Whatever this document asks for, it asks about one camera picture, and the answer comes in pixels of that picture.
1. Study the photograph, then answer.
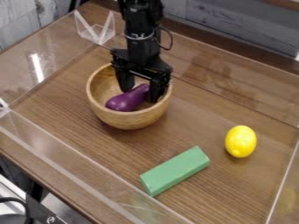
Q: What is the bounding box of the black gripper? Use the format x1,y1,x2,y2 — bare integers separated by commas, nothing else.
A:
111,31,174,103

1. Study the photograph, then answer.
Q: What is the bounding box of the purple toy eggplant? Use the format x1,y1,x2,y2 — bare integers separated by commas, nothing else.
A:
106,84,150,112

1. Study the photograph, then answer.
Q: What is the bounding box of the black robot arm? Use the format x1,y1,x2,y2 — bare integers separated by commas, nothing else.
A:
111,0,174,102

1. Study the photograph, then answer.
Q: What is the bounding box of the brown wooden bowl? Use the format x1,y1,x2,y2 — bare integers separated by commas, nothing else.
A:
86,63,174,130

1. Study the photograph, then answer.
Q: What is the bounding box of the green rectangular block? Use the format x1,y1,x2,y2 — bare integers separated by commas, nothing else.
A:
141,146,211,197

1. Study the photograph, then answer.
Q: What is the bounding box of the yellow toy lemon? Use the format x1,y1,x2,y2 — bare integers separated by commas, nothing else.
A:
225,125,258,158

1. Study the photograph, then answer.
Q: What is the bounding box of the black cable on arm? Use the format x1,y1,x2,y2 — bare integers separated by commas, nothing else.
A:
155,25,174,51

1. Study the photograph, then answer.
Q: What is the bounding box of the clear acrylic corner bracket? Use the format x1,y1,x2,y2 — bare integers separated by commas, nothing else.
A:
74,10,117,46

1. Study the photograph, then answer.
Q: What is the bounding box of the clear acrylic tray wall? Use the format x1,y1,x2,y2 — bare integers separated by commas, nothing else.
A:
0,106,194,224

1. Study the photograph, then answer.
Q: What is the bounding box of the black device with cable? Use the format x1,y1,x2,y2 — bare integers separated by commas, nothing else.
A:
0,197,69,224

